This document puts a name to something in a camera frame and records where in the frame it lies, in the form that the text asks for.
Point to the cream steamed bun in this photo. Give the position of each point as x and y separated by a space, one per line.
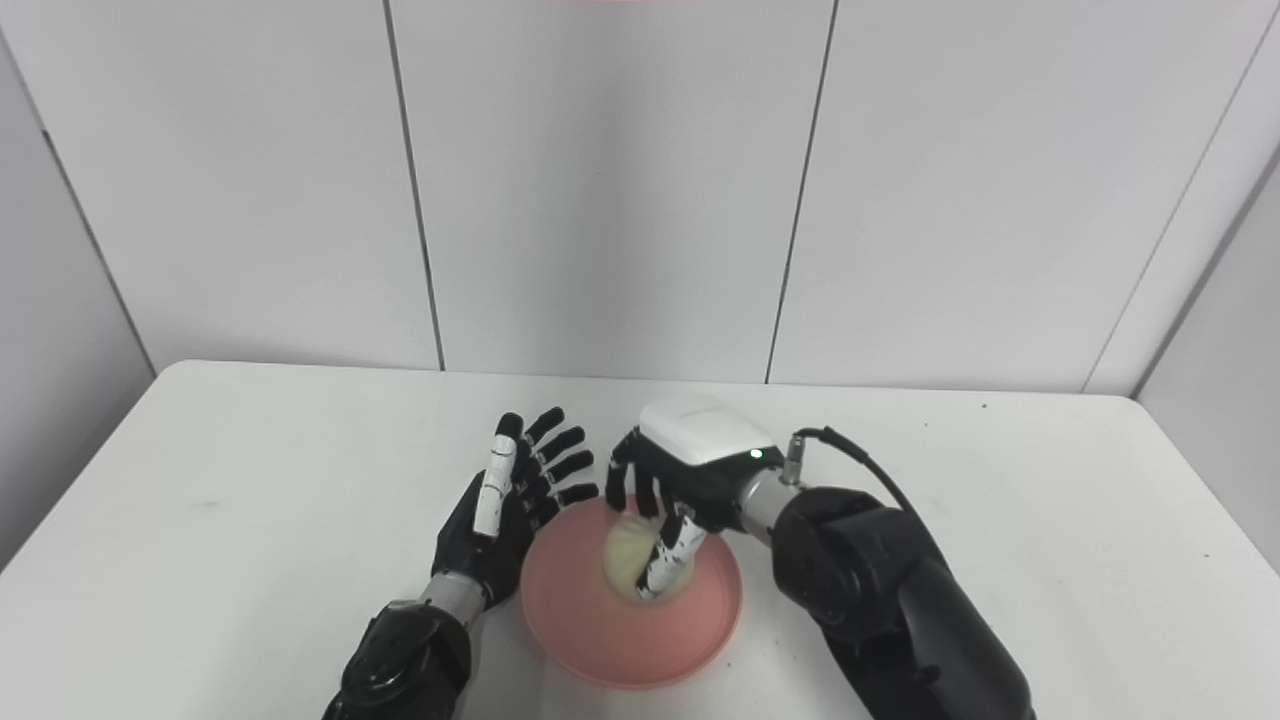
628 555

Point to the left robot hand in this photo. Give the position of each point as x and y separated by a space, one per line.
490 520

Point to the pink round plate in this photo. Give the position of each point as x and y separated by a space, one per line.
640 620

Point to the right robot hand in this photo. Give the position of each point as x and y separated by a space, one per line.
690 470

